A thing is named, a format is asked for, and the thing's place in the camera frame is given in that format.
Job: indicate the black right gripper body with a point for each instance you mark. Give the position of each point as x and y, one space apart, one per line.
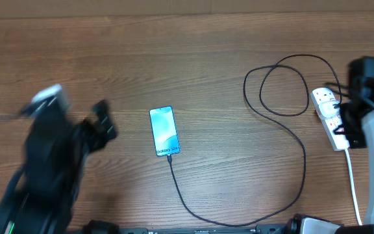
354 132

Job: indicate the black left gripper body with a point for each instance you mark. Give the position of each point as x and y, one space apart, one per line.
91 132

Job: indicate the Samsung Galaxy smartphone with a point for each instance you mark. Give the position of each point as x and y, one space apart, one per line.
164 131

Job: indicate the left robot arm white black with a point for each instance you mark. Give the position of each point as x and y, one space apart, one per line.
40 195

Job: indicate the white USB charger adapter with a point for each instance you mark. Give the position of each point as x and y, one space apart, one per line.
328 109

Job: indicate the white power strip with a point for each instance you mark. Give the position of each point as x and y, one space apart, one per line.
338 142

